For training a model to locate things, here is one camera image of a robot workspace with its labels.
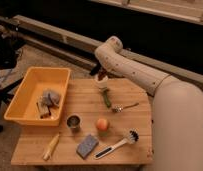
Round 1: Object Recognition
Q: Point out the dark red grapes bunch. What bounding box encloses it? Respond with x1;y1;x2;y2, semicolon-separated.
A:
98;70;107;81

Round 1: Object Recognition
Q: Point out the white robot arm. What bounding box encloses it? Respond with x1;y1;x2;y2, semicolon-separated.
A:
94;36;203;171

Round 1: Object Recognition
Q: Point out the white paper cup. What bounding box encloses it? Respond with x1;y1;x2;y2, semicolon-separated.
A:
94;76;108;89

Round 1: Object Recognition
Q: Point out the small metal cup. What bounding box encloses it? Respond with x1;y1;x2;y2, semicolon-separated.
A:
67;115;80;132

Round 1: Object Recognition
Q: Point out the metal fork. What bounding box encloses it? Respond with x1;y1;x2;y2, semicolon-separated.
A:
111;102;139;113

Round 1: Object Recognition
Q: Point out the orange fruit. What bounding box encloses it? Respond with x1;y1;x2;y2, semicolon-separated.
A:
95;118;109;131

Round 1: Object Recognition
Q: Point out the wooden folding table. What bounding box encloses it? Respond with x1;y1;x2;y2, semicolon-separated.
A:
11;79;152;165

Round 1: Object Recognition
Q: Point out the grey crumpled cloth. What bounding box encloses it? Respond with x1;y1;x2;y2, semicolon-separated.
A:
41;89;61;107

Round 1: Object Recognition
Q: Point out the white dish brush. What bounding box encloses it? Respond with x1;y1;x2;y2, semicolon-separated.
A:
95;130;139;159

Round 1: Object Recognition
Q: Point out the blue grey sponge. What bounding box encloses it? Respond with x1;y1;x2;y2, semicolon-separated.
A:
76;135;99;159

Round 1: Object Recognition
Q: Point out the wooden block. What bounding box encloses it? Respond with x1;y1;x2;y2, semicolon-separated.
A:
37;102;51;118

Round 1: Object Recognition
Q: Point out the yellow plastic bin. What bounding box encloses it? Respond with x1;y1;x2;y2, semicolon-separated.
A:
4;67;71;126

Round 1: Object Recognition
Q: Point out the yellow banana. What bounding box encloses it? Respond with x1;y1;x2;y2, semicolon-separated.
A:
42;133;60;161

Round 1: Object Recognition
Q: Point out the black tripod stand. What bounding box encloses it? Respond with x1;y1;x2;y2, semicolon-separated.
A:
0;31;25;132

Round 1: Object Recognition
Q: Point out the green handled peeler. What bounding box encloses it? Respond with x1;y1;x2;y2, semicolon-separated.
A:
101;88;112;108

